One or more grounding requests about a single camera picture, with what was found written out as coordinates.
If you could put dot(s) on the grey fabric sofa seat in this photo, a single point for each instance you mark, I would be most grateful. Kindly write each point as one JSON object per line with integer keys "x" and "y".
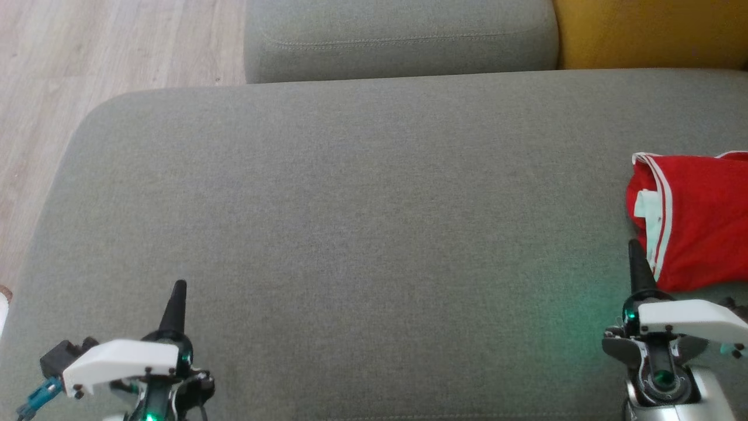
{"x": 350, "y": 234}

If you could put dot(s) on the yellow cushion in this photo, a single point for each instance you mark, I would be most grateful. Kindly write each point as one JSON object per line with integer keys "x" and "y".
{"x": 654, "y": 32}

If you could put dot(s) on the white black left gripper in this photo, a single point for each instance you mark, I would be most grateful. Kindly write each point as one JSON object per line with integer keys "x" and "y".
{"x": 117, "y": 362}

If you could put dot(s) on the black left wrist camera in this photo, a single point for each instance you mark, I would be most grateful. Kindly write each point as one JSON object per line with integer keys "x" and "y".
{"x": 61, "y": 356}

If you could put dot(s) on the red garment white side panel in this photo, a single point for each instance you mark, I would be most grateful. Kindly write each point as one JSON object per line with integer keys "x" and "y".
{"x": 707, "y": 222}

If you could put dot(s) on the small white round object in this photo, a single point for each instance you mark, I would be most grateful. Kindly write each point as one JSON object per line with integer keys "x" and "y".
{"x": 3, "y": 310}

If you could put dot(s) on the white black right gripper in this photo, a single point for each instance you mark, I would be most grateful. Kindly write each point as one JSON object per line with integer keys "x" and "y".
{"x": 689, "y": 318}

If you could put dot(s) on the grey fabric sofa cushion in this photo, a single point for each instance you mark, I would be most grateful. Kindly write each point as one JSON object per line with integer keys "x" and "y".
{"x": 397, "y": 41}

